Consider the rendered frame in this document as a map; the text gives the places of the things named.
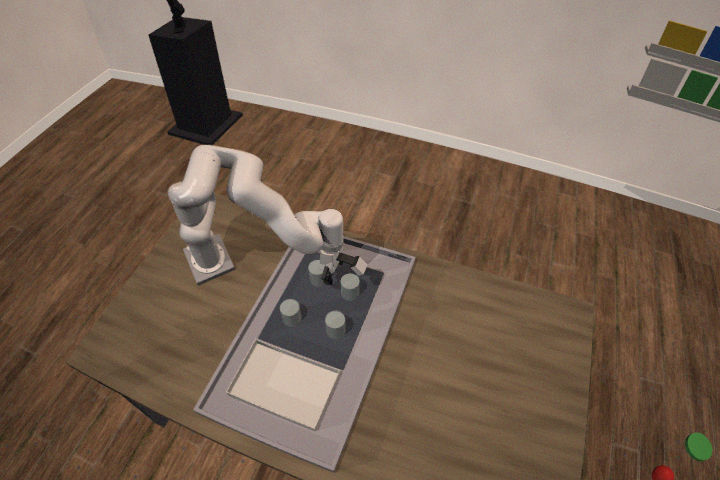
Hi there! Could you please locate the clear glass jar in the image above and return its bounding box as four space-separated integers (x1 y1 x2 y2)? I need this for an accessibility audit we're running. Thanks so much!
341 273 360 301
280 299 301 327
325 311 346 339
308 260 325 287

